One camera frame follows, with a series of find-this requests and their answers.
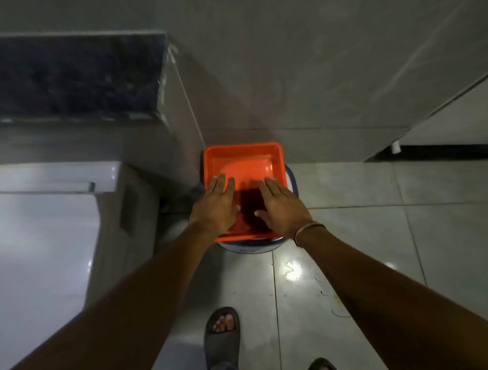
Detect person's left hand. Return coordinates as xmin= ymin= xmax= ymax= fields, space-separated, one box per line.
xmin=189 ymin=173 xmax=241 ymax=238

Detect person's right hand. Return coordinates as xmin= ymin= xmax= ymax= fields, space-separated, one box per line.
xmin=254 ymin=176 xmax=314 ymax=240

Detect white bucket with dark rim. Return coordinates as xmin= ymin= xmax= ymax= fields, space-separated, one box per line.
xmin=217 ymin=164 xmax=299 ymax=255

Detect orange square plastic tray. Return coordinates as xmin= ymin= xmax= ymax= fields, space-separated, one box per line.
xmin=202 ymin=142 xmax=288 ymax=243

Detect person's right forearm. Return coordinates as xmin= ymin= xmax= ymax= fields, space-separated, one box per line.
xmin=295 ymin=225 xmax=488 ymax=370

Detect person's left forearm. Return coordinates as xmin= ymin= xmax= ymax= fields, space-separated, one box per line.
xmin=11 ymin=222 xmax=231 ymax=370

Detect person's left foot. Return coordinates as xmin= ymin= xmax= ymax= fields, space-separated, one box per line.
xmin=211 ymin=314 xmax=235 ymax=334

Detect dark grey left sandal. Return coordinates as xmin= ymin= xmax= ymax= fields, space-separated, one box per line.
xmin=204 ymin=306 xmax=241 ymax=370

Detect dark grey sandal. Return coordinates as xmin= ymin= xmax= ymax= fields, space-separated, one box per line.
xmin=308 ymin=357 xmax=338 ymax=370
xmin=204 ymin=306 xmax=241 ymax=370

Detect dark grey right sandal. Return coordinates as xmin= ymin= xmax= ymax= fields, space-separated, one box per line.
xmin=308 ymin=357 xmax=338 ymax=370

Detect white glossy appliance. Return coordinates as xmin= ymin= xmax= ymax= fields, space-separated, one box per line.
xmin=0 ymin=161 xmax=160 ymax=370

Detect black granite ledge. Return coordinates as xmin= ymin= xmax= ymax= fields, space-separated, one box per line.
xmin=0 ymin=32 xmax=169 ymax=124

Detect thin metal bracelet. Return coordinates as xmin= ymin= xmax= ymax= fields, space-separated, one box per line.
xmin=294 ymin=222 xmax=327 ymax=248

